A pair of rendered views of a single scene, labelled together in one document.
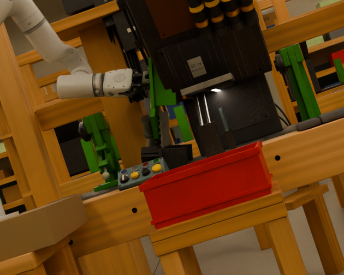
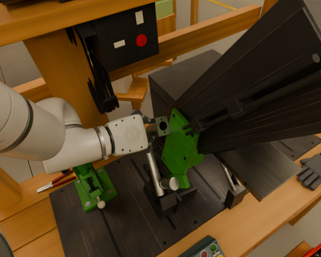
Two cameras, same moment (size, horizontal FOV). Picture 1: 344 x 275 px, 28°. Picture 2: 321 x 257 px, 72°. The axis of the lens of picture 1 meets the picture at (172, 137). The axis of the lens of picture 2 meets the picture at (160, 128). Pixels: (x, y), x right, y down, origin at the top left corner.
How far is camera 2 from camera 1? 2.12 m
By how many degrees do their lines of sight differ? 55
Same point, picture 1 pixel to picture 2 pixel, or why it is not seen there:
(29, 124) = not seen: outside the picture
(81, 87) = (85, 160)
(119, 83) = (135, 144)
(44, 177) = not seen: outside the picture
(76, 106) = not seen: hidden behind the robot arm
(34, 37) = (14, 154)
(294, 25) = (226, 23)
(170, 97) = (199, 159)
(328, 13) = (248, 15)
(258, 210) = not seen: outside the picture
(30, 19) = (3, 135)
